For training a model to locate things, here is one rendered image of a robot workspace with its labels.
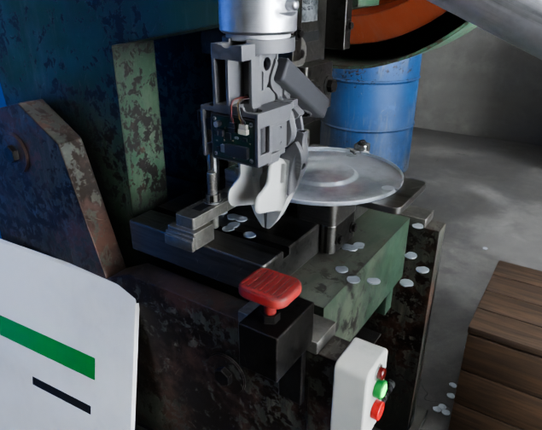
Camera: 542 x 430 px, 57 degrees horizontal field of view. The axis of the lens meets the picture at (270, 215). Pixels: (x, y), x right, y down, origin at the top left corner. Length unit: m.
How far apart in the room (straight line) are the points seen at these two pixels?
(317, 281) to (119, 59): 0.50
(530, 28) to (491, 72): 3.58
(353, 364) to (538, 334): 0.72
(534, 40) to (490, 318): 0.88
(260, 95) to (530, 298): 1.12
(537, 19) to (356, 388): 0.49
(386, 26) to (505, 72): 3.02
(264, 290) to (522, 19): 0.41
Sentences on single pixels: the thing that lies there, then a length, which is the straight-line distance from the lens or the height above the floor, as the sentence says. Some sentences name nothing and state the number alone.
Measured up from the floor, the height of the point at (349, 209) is 0.72.
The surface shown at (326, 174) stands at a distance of 0.91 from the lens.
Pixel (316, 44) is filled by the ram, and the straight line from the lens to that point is 0.93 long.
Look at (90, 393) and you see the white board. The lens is 1.16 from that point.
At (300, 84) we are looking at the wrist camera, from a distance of 0.54.
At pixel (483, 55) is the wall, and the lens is 4.18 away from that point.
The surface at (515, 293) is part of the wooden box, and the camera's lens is 1.50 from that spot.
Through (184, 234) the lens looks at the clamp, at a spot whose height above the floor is 0.73.
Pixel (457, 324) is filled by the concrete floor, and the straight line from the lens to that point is 1.94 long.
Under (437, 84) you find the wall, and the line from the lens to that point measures 4.29.
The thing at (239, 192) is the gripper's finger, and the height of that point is 0.89.
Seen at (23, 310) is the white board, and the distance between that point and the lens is 1.24.
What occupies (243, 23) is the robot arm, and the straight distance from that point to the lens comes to 0.48.
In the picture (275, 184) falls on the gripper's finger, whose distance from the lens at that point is 0.54.
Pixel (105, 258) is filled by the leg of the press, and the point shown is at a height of 0.62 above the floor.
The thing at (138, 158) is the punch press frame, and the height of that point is 0.80.
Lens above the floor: 1.10
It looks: 25 degrees down
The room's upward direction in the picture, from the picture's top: straight up
